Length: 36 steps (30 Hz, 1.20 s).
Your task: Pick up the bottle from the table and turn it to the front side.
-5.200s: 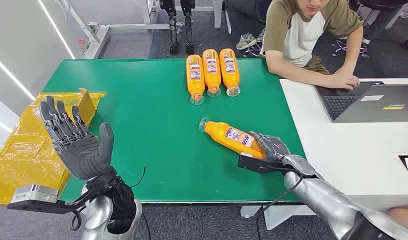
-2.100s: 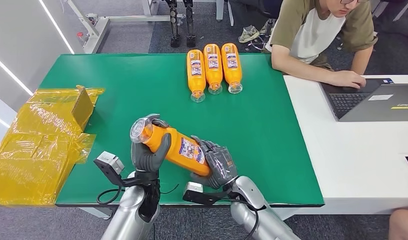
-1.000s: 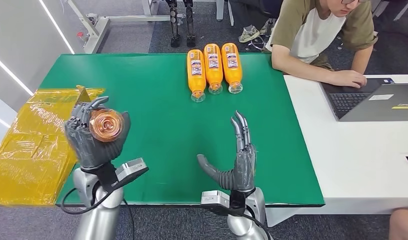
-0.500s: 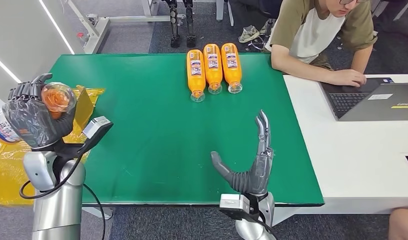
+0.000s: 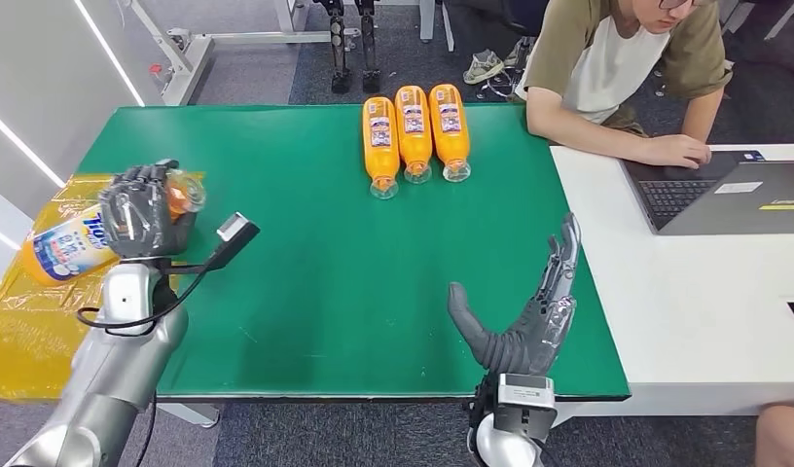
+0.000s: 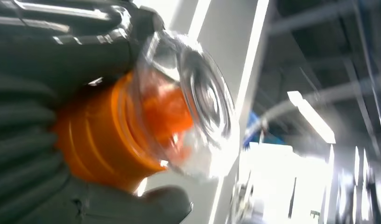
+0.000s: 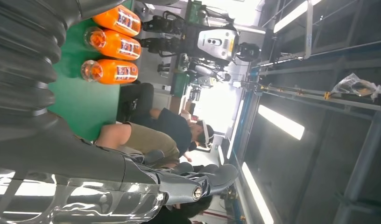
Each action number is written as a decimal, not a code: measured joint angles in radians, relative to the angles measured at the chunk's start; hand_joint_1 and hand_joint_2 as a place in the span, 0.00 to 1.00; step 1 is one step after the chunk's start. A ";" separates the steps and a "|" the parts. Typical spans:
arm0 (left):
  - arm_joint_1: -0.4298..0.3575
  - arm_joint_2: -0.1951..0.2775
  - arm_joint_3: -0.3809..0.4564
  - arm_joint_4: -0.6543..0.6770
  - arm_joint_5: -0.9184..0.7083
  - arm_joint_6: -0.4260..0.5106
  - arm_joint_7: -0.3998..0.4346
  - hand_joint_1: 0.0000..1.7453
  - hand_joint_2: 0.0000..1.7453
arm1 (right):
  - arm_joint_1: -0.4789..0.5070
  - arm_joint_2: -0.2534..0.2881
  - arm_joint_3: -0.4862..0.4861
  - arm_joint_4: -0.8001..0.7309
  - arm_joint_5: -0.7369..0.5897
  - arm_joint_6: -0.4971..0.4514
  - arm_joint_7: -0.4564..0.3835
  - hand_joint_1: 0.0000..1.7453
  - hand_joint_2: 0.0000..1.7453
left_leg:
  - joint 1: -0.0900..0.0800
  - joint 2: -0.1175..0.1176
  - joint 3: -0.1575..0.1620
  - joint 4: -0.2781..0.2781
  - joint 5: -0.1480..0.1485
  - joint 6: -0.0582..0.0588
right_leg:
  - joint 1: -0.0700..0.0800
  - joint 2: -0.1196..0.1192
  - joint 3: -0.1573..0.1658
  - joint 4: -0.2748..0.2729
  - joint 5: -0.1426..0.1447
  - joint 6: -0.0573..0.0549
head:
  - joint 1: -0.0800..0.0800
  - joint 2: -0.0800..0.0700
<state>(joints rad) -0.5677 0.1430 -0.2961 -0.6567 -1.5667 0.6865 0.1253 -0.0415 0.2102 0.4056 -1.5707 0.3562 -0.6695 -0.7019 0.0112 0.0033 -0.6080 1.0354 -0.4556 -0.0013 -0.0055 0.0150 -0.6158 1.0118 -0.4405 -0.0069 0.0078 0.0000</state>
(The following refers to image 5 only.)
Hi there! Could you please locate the white table foot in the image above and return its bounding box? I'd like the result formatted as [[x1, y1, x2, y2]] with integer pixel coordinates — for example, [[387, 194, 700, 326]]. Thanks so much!
[[156, 402, 222, 430]]

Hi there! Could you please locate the grey sneaker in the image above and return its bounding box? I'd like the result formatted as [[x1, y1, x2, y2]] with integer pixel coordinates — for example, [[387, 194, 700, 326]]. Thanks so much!
[[503, 36, 535, 70], [463, 49, 505, 86]]

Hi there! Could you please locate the white desk leg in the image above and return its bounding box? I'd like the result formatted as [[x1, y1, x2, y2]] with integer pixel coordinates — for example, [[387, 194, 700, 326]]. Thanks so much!
[[417, 0, 456, 54]]

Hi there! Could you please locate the grey laptop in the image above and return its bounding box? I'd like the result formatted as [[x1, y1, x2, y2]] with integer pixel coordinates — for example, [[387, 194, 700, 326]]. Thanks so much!
[[619, 150, 794, 237]]

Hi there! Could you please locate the black robot leg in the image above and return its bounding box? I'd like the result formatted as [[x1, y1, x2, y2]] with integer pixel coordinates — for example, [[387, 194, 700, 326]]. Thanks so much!
[[314, 0, 353, 95], [354, 0, 382, 95]]

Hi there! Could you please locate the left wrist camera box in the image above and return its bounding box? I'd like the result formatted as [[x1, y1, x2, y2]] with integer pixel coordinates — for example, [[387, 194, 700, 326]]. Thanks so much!
[[205, 211, 262, 272]]

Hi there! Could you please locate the yellow plastic-wrapped box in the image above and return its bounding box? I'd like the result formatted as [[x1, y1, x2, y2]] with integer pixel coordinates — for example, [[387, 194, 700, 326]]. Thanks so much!
[[0, 171, 208, 404]]

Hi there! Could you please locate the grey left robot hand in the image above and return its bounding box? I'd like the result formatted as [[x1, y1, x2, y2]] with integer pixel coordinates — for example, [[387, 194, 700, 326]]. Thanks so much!
[[98, 160, 199, 261]]

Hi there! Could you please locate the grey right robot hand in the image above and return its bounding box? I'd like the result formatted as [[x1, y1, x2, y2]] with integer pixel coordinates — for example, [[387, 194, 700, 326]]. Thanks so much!
[[447, 212, 583, 378]]

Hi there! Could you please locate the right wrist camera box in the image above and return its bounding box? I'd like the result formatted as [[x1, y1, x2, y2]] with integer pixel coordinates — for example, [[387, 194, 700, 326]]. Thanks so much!
[[495, 373, 559, 441]]

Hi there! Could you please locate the orange detergent bottle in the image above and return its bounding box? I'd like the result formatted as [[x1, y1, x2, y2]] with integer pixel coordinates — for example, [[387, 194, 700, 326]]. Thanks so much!
[[428, 84, 473, 184], [394, 85, 434, 186], [20, 168, 209, 287], [362, 96, 402, 201]]

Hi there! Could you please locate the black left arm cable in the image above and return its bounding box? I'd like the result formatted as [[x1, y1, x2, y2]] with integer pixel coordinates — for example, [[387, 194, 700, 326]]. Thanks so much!
[[75, 256, 226, 335]]

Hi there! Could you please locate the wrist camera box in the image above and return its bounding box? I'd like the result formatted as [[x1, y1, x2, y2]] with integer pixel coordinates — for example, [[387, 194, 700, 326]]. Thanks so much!
[[205, 211, 262, 272], [495, 373, 559, 441]]

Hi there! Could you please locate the white desk frame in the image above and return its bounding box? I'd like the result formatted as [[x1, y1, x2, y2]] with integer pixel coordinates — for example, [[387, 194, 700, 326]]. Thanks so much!
[[126, 0, 363, 108]]

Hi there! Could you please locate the green table mat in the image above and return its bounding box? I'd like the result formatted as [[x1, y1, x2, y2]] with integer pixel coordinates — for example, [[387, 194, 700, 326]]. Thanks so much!
[[76, 102, 632, 402]]

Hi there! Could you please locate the person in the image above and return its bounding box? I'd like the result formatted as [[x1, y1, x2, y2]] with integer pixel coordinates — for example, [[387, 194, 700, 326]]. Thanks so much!
[[515, 0, 734, 171], [753, 404, 794, 467]]

